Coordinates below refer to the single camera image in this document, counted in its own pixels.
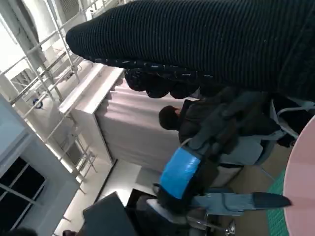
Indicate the dark window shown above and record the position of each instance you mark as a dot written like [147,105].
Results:
[19,191]

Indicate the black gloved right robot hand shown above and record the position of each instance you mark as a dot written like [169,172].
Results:
[197,37]

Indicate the white metal rack frame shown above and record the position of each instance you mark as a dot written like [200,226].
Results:
[29,52]

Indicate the green cutting mat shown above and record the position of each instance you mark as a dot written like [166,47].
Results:
[276,216]

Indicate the pink bowl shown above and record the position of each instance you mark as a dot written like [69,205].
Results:
[302,177]

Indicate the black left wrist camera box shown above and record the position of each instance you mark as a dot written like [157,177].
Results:
[108,216]

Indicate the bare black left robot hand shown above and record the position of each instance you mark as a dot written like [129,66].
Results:
[179,172]

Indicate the grey chair with smooth seat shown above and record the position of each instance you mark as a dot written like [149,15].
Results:
[248,152]

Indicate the black chair with white frame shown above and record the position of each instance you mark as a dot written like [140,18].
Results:
[295,118]

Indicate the seated person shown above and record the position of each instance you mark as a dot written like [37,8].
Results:
[169,118]

